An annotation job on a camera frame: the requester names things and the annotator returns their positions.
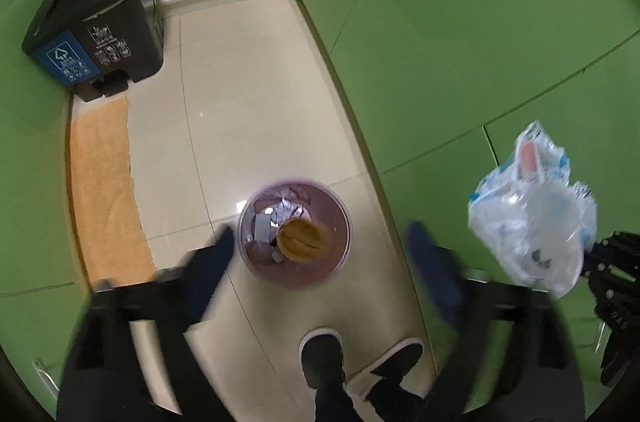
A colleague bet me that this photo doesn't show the brown walnut shell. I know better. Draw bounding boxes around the brown walnut shell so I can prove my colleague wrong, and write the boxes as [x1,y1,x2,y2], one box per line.
[277,218,332,262]

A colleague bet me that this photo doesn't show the small purple trash can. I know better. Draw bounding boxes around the small purple trash can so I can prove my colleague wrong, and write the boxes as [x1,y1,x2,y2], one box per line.
[237,176,352,290]

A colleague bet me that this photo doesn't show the dark dual trash bin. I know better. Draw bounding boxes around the dark dual trash bin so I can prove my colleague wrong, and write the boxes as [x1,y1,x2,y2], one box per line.
[21,0,166,103]

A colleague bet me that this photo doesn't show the printed plastic bag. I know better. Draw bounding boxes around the printed plastic bag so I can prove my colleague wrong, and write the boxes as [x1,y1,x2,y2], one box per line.
[467,119,598,300]

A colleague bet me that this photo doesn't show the orange floor mat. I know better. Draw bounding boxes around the orange floor mat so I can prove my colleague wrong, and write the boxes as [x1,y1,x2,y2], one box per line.
[65,95,158,285]

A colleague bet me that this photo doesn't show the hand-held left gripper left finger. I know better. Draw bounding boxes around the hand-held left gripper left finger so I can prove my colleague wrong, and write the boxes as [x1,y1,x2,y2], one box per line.
[57,225,236,422]

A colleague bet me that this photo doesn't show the green cabinet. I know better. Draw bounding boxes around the green cabinet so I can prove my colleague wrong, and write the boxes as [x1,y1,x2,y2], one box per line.
[0,0,98,405]
[295,0,640,353]

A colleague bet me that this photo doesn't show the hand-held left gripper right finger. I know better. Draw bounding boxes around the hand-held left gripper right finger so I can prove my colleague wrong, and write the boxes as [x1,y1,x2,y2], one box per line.
[405,222,586,422]

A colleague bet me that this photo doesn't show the person's dark trousers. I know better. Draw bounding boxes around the person's dark trousers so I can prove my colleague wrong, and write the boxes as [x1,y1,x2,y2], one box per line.
[312,372,441,422]

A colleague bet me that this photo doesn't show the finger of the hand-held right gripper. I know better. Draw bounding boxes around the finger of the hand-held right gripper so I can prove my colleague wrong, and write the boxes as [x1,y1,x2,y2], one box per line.
[582,252,640,288]
[592,229,640,260]

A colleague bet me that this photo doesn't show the white paper ball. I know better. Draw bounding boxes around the white paper ball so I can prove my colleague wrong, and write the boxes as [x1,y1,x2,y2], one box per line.
[252,197,311,263]

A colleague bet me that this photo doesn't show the black white-soled shoe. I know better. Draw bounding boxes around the black white-soled shoe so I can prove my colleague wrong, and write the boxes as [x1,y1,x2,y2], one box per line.
[299,328,347,390]
[345,338,425,395]

